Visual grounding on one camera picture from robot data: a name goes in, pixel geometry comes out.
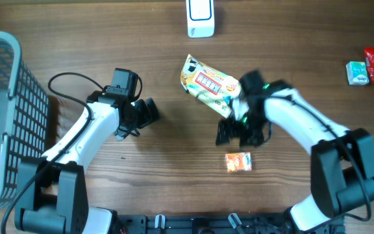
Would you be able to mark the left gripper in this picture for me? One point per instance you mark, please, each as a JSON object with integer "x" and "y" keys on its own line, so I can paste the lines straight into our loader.
{"x": 146, "y": 117}

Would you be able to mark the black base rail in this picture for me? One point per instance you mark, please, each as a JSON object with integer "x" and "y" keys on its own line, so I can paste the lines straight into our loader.
{"x": 260, "y": 223}

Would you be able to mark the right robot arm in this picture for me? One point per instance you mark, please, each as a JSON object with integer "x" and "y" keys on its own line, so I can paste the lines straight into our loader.
{"x": 341, "y": 160}

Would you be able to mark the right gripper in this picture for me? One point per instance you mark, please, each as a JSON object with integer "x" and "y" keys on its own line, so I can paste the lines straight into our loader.
{"x": 258, "y": 134}

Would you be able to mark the teal tissue pack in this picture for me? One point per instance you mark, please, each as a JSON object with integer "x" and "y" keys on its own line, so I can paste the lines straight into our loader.
{"x": 357, "y": 73}

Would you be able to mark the orange tissue pack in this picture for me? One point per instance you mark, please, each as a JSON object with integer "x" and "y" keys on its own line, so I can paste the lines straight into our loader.
{"x": 238, "y": 162}

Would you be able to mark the white wet wipes pack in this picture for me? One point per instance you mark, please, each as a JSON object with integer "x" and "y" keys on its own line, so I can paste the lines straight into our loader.
{"x": 213, "y": 87}

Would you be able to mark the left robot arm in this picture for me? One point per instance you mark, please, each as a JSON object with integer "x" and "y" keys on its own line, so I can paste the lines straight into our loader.
{"x": 53, "y": 196}

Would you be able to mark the grey plastic shopping basket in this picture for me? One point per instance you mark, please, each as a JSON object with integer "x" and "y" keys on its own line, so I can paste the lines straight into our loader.
{"x": 24, "y": 115}

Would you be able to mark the white barcode scanner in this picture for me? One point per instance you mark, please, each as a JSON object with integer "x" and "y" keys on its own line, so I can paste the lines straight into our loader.
{"x": 200, "y": 18}

